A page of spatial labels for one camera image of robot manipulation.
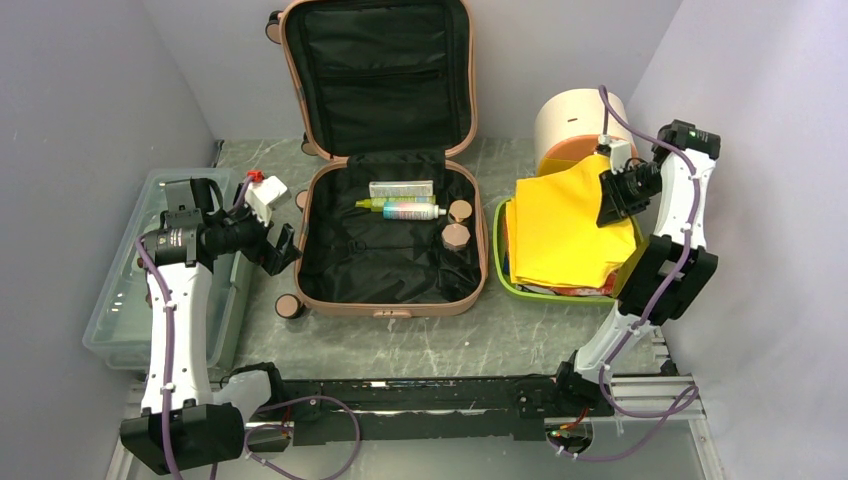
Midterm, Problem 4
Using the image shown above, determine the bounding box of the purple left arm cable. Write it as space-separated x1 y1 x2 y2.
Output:
134 175 362 480

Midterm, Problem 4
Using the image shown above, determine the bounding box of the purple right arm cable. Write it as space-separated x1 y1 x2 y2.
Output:
546 84 702 463

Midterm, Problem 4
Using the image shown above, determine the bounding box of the yellow cloth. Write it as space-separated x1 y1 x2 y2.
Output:
506 154 637 288

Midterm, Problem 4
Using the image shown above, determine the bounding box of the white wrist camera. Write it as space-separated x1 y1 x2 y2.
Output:
244 170 292 227
595 134 633 174

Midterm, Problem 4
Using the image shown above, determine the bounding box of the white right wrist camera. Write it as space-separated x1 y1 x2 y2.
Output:
595 134 633 174

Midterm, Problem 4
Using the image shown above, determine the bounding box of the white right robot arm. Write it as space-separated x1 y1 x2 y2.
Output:
550 119 721 415

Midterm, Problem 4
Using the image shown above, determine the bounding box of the aluminium frame rail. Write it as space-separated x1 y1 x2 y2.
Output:
105 324 707 480

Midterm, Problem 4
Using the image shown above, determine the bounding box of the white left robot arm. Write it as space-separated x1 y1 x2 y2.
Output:
119 171 301 479

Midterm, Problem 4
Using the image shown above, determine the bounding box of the pastel cosmetic tube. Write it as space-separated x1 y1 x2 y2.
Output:
381 203 447 221

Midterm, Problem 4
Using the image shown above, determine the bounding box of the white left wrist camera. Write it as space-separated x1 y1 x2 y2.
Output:
244 170 292 227

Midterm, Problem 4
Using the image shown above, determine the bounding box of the lime green plastic tray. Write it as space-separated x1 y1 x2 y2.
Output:
490 198 614 308

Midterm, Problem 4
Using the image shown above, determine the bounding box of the white cosmetic box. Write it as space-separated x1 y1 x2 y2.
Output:
368 180 434 198

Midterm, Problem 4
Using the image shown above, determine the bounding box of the clear plastic storage box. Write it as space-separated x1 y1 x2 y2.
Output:
82 168 255 372

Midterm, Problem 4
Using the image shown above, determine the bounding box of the green yellow small tube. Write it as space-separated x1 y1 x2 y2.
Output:
354 196 436 212

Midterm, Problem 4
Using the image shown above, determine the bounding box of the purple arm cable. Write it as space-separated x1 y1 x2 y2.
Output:
546 84 702 463
134 175 362 480

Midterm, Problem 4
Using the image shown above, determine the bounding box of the cream orange drawer cabinet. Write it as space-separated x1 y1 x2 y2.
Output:
534 88 639 183

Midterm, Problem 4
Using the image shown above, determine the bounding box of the pink hard-shell suitcase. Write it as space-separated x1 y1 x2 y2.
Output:
265 1 489 317

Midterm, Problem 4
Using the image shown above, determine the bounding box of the red white tie-dye cloth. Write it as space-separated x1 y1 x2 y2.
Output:
497 199 616 298

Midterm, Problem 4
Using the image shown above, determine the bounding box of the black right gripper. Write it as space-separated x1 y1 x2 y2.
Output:
598 162 663 227

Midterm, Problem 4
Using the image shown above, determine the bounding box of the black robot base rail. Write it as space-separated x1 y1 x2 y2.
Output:
220 374 614 446

